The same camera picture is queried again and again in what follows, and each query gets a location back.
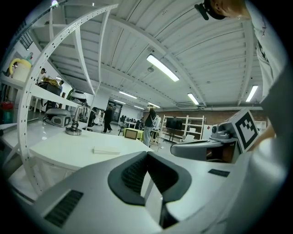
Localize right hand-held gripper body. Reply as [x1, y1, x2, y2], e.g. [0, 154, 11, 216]
[210, 107, 260, 164]

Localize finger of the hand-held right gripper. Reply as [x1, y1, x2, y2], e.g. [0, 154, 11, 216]
[170, 139, 234, 161]

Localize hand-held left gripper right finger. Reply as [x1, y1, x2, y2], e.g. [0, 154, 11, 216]
[147, 151, 239, 229]

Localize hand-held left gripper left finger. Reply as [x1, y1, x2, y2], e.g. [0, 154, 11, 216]
[34, 150, 162, 234]

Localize black eyeglasses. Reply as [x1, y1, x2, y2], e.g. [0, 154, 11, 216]
[92, 146, 121, 155]

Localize person's right forearm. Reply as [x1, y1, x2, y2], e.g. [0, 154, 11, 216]
[254, 123, 277, 152]

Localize person's right hand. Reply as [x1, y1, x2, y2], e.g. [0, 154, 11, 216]
[206, 146, 237, 164]

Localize light wooden shelf unit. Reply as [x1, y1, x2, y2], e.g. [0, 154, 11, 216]
[161, 114, 205, 143]

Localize black flat screen television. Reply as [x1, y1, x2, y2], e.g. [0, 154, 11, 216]
[165, 117, 184, 130]

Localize yellow-green cloth table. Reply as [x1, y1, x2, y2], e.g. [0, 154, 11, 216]
[123, 128, 145, 143]

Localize silver desk lamp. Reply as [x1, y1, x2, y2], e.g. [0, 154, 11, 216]
[65, 105, 96, 137]

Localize black framed cork board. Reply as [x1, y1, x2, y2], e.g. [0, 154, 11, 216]
[124, 128, 140, 140]

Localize black office chair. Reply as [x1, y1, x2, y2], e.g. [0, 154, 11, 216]
[87, 110, 97, 128]

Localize grey white device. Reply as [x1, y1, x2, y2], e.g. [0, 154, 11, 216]
[45, 108, 72, 127]

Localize black glass double door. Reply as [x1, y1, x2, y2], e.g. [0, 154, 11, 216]
[107, 100, 124, 115]

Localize white robot head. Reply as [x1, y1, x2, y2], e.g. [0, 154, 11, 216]
[68, 90, 87, 102]

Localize white metal shelf rack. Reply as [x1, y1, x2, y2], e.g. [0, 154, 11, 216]
[17, 3, 119, 197]

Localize operator in white clothes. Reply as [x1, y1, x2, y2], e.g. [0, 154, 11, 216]
[244, 0, 289, 101]

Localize black yellow bag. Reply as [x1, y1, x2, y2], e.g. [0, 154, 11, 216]
[37, 77, 63, 97]

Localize red green container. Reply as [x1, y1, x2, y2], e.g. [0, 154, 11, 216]
[0, 101, 15, 124]

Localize person's head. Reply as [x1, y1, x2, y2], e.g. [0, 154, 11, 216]
[203, 0, 251, 21]

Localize black head camera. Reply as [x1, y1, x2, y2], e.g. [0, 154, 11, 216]
[194, 3, 210, 21]

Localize cream jug yellow handle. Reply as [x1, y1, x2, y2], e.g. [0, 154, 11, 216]
[9, 52, 34, 82]

